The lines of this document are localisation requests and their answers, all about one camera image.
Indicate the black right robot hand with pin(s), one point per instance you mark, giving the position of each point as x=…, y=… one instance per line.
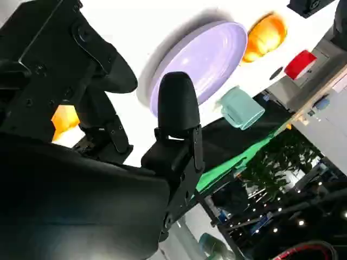
x=67, y=195

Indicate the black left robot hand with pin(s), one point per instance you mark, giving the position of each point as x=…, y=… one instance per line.
x=340, y=24

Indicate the orange and white bread roll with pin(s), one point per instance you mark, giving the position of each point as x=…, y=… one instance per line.
x=265, y=35
x=63, y=119

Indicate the red box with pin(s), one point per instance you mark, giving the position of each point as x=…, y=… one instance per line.
x=299, y=65

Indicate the black round table grommet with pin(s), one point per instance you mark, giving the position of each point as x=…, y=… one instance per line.
x=276, y=74

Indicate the pale green mug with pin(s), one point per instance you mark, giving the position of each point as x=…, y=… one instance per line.
x=241, y=108

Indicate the lilac plate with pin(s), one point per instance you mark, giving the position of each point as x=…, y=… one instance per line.
x=206, y=62

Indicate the teal round container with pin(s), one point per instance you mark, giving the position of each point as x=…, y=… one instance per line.
x=214, y=247

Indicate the green leafy plant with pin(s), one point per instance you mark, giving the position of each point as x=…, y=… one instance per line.
x=279, y=168

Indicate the black cloth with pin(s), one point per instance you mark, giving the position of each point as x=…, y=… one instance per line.
x=225, y=140

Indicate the green cloth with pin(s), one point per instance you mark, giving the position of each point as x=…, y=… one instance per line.
x=230, y=165

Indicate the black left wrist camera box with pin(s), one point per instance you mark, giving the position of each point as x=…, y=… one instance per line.
x=309, y=6

